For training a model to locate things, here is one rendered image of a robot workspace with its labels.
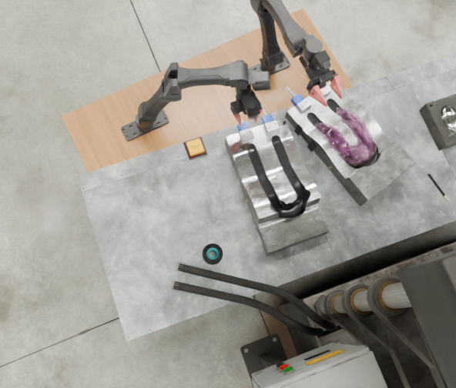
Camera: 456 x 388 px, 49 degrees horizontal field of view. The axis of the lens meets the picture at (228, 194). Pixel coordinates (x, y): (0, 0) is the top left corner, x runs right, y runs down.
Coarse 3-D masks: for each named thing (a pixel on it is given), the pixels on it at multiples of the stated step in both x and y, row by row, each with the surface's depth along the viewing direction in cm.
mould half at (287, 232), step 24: (240, 144) 202; (264, 144) 202; (288, 144) 203; (240, 168) 200; (264, 168) 200; (264, 192) 194; (288, 192) 193; (312, 192) 193; (264, 216) 190; (312, 216) 198; (264, 240) 195; (288, 240) 195
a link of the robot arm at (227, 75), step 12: (168, 72) 174; (180, 72) 170; (192, 72) 170; (204, 72) 170; (216, 72) 169; (228, 72) 169; (240, 72) 169; (168, 84) 173; (180, 84) 170; (192, 84) 172; (204, 84) 173; (216, 84) 173; (228, 84) 171; (168, 96) 176; (180, 96) 177
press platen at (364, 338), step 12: (324, 300) 176; (336, 312) 171; (348, 324) 171; (360, 336) 170; (372, 336) 169; (372, 348) 168; (384, 348) 169; (384, 360) 168; (384, 372) 167; (396, 372) 167; (396, 384) 166
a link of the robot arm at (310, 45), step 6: (312, 36) 169; (288, 42) 178; (306, 42) 169; (312, 42) 169; (318, 42) 169; (288, 48) 180; (300, 48) 175; (306, 48) 169; (312, 48) 168; (318, 48) 168; (294, 54) 177; (300, 54) 180; (306, 54) 171; (312, 54) 169
